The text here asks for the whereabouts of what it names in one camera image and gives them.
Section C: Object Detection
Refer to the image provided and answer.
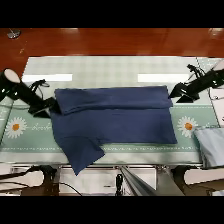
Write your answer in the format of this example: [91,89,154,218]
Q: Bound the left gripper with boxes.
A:
[27,95,61,119]

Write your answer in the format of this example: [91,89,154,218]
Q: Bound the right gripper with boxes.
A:
[168,73,218,104]

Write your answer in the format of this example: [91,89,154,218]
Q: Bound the navy blue T-shirt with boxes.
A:
[49,85,179,177]

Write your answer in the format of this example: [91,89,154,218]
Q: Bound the light blue garment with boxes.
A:
[193,127,224,170]

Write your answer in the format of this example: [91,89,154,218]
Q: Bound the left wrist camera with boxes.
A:
[28,78,52,101]

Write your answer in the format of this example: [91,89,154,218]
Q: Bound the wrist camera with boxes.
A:
[28,78,52,101]
[186,63,207,80]

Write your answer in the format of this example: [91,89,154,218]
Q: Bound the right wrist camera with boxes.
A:
[186,63,207,80]

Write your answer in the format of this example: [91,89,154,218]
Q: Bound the black cable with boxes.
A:
[53,180,85,197]

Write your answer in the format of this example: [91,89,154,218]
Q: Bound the silver frame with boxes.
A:
[0,161,224,197]

